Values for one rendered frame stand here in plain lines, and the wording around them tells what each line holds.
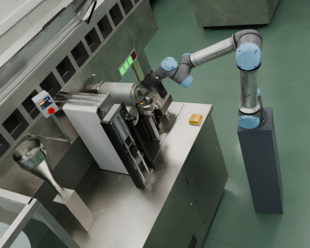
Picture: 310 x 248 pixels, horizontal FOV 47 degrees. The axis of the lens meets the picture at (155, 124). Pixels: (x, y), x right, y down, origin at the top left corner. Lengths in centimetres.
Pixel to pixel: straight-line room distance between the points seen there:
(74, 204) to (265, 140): 118
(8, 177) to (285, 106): 262
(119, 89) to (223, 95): 194
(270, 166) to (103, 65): 128
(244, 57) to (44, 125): 113
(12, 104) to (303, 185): 219
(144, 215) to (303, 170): 157
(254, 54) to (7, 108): 122
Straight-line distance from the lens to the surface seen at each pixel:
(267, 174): 254
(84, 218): 206
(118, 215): 208
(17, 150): 180
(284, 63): 423
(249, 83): 188
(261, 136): 225
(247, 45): 176
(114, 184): 222
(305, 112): 361
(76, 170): 233
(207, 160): 257
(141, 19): 282
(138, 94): 215
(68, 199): 193
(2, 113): 192
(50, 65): 211
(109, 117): 178
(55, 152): 217
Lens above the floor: 248
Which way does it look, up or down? 40 degrees down
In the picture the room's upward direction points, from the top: 23 degrees counter-clockwise
